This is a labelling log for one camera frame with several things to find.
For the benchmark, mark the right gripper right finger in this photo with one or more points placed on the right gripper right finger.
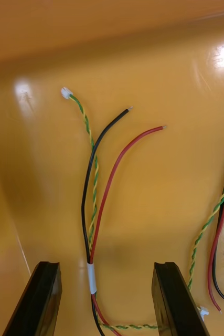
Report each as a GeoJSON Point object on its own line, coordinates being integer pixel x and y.
{"type": "Point", "coordinates": [174, 302]}

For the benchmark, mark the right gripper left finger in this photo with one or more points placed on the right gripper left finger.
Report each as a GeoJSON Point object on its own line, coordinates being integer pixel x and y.
{"type": "Point", "coordinates": [35, 302]}

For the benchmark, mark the yellow-orange plastic bin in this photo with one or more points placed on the yellow-orange plastic bin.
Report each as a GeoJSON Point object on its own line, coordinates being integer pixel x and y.
{"type": "Point", "coordinates": [148, 189]}

